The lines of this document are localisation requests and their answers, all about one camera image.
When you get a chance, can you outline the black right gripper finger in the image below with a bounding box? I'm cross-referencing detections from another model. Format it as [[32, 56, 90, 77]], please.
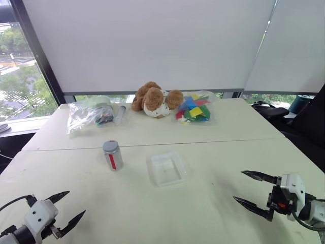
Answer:
[[233, 195, 275, 223], [241, 170, 279, 185]]

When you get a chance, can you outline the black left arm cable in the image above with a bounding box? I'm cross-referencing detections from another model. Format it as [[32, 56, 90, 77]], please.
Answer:
[[0, 194, 38, 212]]

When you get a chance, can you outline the brown and white plush dog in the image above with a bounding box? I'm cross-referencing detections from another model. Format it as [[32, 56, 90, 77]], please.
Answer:
[[131, 81, 184, 119]]

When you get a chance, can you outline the grey bottle cap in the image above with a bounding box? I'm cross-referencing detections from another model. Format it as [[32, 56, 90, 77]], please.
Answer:
[[102, 140, 120, 155]]

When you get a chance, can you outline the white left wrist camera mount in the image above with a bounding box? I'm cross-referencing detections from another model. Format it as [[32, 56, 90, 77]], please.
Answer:
[[24, 199, 59, 241]]

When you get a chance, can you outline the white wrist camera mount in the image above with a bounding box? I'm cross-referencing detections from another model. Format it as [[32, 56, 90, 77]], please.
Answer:
[[280, 173, 314, 222], [24, 199, 59, 241]]

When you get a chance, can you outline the black window frame post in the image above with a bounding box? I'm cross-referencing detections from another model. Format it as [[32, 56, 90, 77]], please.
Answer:
[[9, 0, 64, 105]]

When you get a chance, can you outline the silver can with red stripe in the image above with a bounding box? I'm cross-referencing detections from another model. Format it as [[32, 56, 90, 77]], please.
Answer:
[[103, 148, 124, 172]]

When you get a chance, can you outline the clear plastic syringe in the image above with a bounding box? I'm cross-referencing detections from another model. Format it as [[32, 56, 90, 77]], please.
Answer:
[[113, 105, 127, 127]]

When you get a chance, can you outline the clear bag with dark items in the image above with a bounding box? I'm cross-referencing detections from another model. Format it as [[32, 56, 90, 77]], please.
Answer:
[[66, 100, 115, 136]]

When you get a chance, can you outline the bag of coloured plastic pieces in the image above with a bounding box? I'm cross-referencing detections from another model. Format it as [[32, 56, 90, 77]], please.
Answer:
[[173, 90, 219, 127]]

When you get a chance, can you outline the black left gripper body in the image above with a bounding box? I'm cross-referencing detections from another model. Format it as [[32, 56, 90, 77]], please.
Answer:
[[42, 218, 64, 240]]

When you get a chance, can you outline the wide white roller blind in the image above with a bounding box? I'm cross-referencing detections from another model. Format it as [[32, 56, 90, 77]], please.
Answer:
[[22, 0, 277, 94]]

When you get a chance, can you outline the black chair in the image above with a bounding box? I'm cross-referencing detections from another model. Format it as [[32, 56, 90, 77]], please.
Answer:
[[273, 83, 325, 174]]

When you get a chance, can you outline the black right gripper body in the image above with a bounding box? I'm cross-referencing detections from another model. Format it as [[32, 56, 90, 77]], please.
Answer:
[[266, 176, 296, 216]]

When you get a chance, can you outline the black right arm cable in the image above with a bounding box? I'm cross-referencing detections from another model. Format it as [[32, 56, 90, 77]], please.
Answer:
[[290, 212, 325, 232]]

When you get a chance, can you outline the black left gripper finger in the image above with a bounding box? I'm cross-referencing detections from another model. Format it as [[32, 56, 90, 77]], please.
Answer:
[[57, 209, 86, 239], [44, 191, 70, 204]]

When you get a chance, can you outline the narrow white roller blind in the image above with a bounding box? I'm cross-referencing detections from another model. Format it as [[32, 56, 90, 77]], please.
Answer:
[[243, 0, 325, 94]]

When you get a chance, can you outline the black bag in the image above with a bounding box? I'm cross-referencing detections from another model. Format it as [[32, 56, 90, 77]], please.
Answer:
[[250, 100, 290, 120]]

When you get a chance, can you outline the clear plastic tray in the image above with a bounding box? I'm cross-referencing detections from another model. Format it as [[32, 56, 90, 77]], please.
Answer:
[[147, 151, 188, 188]]

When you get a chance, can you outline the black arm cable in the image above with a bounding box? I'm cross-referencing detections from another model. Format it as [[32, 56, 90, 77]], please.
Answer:
[[290, 212, 325, 232], [0, 194, 38, 212]]

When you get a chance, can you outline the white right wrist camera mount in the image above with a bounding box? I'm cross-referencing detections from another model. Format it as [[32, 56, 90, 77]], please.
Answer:
[[280, 173, 314, 222]]

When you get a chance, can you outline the teal cup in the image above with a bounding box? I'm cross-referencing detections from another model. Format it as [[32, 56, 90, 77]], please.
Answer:
[[289, 94, 316, 113]]

